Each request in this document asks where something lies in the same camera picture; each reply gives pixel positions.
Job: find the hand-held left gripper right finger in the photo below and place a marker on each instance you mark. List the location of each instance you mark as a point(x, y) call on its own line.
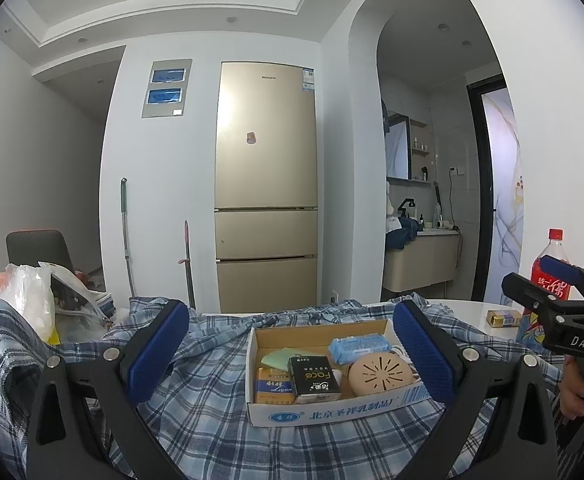
point(424, 355)

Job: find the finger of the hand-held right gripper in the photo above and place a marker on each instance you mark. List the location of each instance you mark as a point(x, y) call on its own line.
point(531, 290)
point(561, 270)

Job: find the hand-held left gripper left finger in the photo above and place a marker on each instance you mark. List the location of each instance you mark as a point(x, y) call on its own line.
point(157, 347)

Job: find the pink round slotted case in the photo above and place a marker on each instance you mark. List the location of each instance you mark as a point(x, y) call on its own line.
point(379, 372)

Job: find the light blue tissue pack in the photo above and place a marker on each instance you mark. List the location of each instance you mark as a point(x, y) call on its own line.
point(359, 349)

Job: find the black cigarette pack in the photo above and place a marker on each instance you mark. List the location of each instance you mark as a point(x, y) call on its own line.
point(314, 377)

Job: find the cardboard box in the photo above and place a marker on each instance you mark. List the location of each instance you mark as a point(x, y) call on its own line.
point(322, 412)

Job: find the green pad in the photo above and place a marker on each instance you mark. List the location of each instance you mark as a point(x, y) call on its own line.
point(278, 358)

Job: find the yellow and blue cigarette pack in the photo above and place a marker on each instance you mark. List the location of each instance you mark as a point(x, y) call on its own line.
point(272, 390)

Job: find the white soft toy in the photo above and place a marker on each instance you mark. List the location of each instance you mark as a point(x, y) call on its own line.
point(391, 207)

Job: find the red-capped soda bottle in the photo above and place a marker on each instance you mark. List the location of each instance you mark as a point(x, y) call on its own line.
point(546, 280)

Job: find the small gold box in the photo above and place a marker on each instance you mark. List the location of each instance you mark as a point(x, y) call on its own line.
point(504, 318)

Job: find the stack of books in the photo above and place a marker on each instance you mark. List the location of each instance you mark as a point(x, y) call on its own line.
point(104, 300)

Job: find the blue plaid shirt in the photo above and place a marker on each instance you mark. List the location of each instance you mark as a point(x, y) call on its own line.
point(197, 410)

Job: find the beige vanity cabinet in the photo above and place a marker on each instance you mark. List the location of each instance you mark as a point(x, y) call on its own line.
point(421, 262)

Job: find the red bags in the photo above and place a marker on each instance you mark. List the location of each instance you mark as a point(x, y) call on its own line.
point(82, 275)

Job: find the white hair dryer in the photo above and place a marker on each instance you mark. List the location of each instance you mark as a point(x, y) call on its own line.
point(444, 225)

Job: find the dark blue cloth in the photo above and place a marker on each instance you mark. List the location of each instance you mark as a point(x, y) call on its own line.
point(404, 232)

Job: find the grey hair styling wand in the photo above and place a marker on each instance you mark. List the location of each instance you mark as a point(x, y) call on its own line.
point(438, 202)

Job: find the white plastic bag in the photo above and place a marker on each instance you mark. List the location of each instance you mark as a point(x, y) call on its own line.
point(27, 300)

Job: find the black faucet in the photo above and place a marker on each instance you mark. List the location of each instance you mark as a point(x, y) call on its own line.
point(405, 206)

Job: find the gold three-door refrigerator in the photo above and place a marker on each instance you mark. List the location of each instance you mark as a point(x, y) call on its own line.
point(267, 185)

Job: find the bathroom mirror cabinet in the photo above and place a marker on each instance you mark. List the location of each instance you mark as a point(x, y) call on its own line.
point(399, 145)

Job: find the black door frame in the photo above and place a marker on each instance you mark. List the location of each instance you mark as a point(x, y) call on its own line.
point(476, 185)

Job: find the wall shelf with bottles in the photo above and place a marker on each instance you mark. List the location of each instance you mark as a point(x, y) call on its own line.
point(420, 149)

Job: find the grey wall panel blue windows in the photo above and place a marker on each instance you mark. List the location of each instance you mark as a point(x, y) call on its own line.
point(166, 90)

